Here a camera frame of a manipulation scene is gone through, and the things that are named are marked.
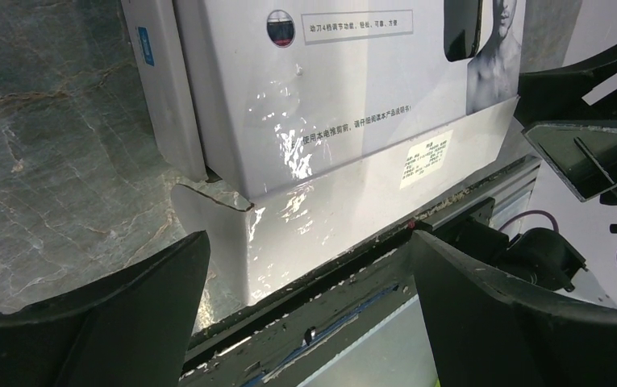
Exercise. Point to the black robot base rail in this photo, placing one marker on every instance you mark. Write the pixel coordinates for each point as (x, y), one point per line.
(356, 322)

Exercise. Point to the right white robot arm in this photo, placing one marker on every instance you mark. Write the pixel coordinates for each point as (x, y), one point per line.
(540, 256)

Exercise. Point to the white clipper kit box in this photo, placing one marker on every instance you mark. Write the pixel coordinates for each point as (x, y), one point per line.
(329, 120)

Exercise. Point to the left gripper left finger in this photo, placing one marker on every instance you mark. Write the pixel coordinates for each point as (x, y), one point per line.
(131, 328)

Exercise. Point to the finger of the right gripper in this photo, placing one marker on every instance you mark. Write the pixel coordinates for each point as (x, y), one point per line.
(545, 94)
(583, 154)

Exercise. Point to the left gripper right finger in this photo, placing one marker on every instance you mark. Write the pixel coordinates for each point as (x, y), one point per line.
(489, 328)

